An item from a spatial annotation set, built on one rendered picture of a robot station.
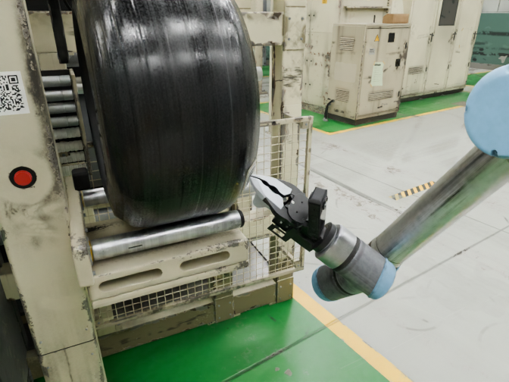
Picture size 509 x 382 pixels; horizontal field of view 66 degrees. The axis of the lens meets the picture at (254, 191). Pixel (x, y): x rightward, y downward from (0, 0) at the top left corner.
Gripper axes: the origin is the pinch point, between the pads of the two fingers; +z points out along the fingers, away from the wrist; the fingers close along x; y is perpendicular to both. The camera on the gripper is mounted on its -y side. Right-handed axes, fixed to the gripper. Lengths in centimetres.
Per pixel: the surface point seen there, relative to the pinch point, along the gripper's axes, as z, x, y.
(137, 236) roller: 12.7, -17.4, 18.2
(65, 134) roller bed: 49, 6, 42
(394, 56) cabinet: -81, 468, 175
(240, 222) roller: -4.0, -1.2, 14.8
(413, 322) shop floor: -110, 57, 80
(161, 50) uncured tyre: 25.7, -5.4, -17.1
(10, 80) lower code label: 45.8, -15.1, 1.6
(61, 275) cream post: 21.1, -28.7, 32.6
